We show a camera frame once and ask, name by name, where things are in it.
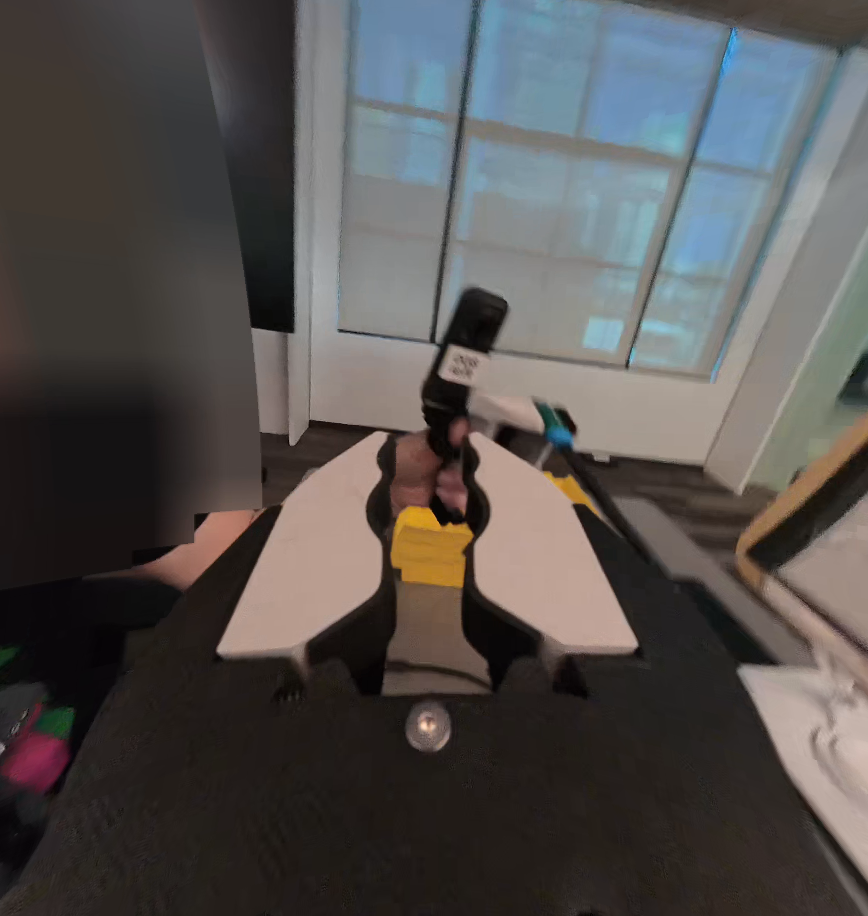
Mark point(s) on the yellow storage bin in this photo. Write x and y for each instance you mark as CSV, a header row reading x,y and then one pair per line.
x,y
427,551

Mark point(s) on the person's left hand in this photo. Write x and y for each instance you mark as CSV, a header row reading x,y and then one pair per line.
x,y
412,472

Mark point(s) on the colorful printed clothing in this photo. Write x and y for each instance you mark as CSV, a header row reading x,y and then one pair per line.
x,y
33,766

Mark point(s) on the window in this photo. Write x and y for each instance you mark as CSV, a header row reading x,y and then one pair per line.
x,y
548,215

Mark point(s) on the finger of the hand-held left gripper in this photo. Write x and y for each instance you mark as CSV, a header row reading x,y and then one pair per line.
x,y
509,413

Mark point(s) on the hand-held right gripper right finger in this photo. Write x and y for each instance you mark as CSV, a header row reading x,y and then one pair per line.
x,y
548,572

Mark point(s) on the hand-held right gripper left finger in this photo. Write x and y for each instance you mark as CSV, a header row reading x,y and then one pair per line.
x,y
312,565

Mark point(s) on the wooden sign board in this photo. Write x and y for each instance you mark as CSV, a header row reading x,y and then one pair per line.
x,y
756,533

